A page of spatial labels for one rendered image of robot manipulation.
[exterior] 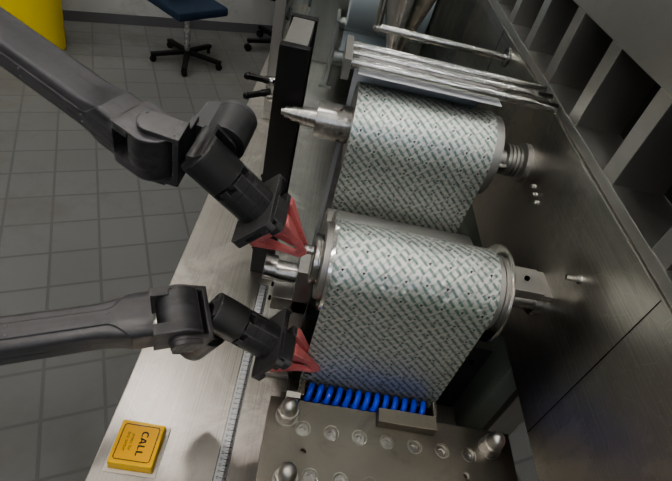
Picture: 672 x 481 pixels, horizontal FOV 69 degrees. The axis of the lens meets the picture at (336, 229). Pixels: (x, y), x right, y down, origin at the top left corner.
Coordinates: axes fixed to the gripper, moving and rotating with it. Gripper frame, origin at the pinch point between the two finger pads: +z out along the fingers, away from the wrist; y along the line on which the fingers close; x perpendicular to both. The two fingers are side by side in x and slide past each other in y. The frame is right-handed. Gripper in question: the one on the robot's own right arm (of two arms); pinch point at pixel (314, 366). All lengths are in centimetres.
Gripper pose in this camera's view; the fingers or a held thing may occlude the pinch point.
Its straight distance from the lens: 81.3
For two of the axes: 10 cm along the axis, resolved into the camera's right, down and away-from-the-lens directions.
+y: -0.6, 6.6, -7.5
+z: 7.4, 5.3, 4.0
